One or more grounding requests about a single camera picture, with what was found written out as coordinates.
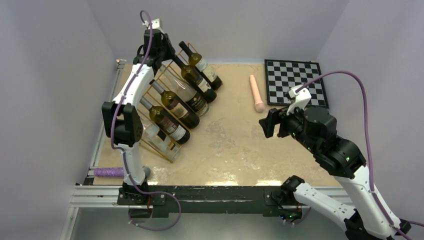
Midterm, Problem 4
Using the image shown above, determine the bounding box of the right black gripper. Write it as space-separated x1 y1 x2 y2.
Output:
258 99 318 153

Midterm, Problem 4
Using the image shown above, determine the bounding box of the clear brown-tinted bottle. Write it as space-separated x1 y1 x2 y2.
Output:
159 64 209 117

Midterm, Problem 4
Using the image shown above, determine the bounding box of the dark green wine bottle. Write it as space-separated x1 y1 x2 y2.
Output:
139 97 191 145

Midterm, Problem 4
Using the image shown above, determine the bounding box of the clear glass liquor bottle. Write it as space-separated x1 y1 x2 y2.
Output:
141 120 180 163

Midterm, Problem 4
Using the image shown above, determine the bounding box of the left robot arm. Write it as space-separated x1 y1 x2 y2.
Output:
101 29 175 205

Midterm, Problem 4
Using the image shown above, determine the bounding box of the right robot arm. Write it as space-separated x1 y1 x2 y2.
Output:
259 106 412 240

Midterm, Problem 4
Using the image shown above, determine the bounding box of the black white chessboard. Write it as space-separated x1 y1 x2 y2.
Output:
264 59 330 109

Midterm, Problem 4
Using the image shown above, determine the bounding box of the purple glitter microphone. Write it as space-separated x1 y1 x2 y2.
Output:
93 167 126 178

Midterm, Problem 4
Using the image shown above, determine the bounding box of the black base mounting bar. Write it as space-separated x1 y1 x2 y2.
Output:
117 185 309 222

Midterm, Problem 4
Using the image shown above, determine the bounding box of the pink cylindrical handle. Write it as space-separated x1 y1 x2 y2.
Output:
249 74 265 113

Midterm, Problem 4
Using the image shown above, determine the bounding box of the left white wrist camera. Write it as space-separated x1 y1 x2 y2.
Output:
142 18 165 34

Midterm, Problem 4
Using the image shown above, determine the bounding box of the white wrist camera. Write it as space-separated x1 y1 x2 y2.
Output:
285 85 312 115
142 18 165 34

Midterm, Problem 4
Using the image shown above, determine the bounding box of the gold wire wine rack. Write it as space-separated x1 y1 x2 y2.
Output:
139 55 217 163

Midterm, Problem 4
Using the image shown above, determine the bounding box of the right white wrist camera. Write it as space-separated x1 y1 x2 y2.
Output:
285 85 312 115

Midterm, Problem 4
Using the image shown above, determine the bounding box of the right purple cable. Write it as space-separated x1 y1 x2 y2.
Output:
295 70 424 240

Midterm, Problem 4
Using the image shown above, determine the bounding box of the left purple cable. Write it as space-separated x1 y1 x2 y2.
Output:
109 10 153 196

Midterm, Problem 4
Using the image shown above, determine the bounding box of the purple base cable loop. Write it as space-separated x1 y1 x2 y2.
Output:
127 194 183 233

